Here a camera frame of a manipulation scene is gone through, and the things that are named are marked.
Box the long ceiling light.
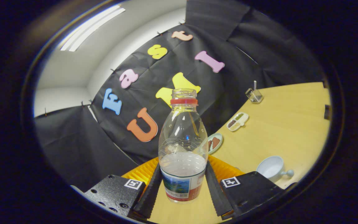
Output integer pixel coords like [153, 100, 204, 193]
[60, 5, 126, 52]

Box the wooden table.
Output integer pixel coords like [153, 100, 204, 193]
[148, 82, 332, 224]

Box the small glass jar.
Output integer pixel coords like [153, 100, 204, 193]
[245, 88, 264, 104]

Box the white cup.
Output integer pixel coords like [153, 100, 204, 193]
[256, 156, 294, 183]

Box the pale green plate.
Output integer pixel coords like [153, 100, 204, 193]
[207, 133, 223, 155]

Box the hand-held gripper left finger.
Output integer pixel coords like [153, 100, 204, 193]
[84, 157, 163, 219]

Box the small divided white dish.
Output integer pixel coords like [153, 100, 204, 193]
[227, 112, 249, 132]

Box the clear plastic juice bottle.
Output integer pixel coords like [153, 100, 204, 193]
[158, 88, 209, 203]

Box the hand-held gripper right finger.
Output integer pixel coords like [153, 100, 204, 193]
[204, 155, 284, 220]

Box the black backdrop cloth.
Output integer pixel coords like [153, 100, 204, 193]
[34, 0, 325, 192]

